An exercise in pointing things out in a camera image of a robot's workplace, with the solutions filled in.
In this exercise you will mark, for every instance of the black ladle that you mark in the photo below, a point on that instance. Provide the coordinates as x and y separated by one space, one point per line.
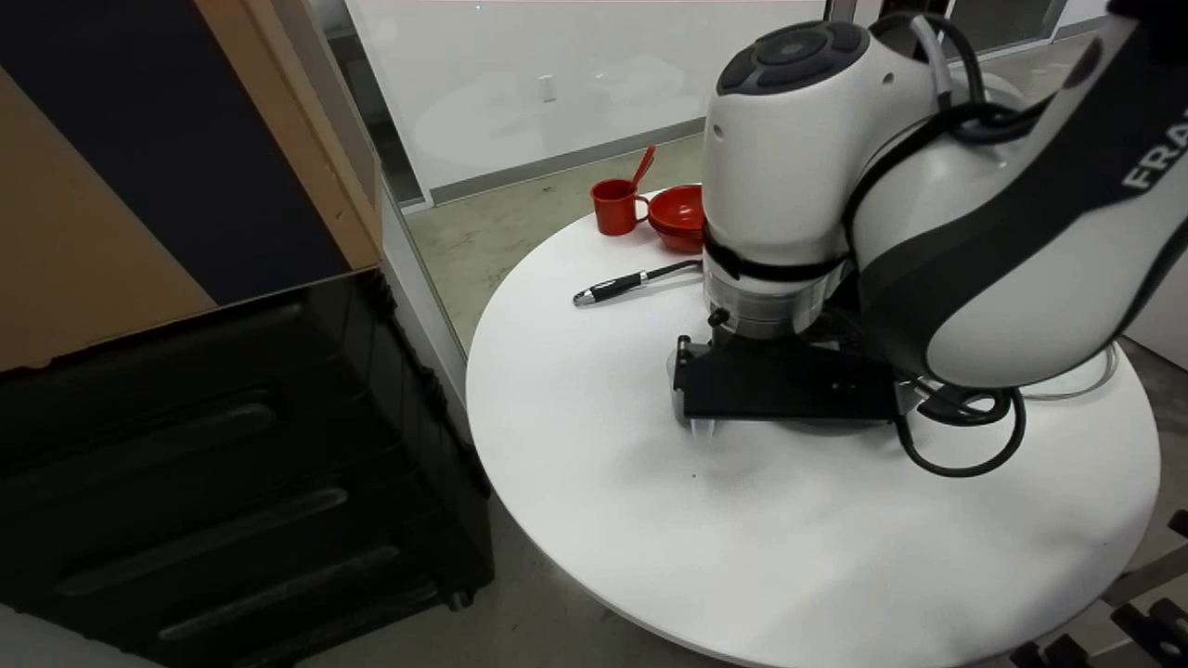
613 286

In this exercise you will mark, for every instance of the brown wooden partition panel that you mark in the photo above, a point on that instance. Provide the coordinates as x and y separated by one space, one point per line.
76 246

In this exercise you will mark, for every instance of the black slatted crate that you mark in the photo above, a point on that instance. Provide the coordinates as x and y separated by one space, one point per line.
223 470

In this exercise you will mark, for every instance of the red bowl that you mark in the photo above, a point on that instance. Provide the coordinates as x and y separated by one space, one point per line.
678 220

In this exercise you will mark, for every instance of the small red cup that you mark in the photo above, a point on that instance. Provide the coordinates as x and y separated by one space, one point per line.
613 210

